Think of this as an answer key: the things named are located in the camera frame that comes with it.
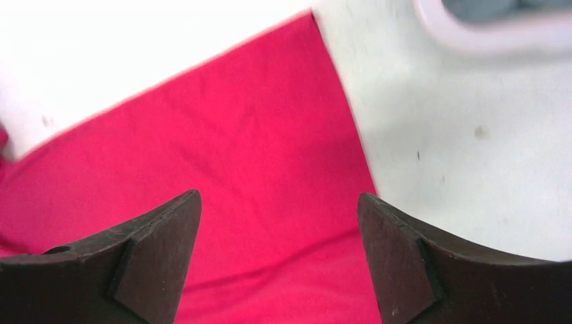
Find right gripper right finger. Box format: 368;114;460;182
357;193;571;323

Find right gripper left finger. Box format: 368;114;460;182
1;190;202;323

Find magenta t-shirt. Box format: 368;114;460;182
1;13;380;323

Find light blue t-shirt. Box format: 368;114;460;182
442;0;571;24

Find white plastic laundry basket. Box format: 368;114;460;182
413;1;571;57

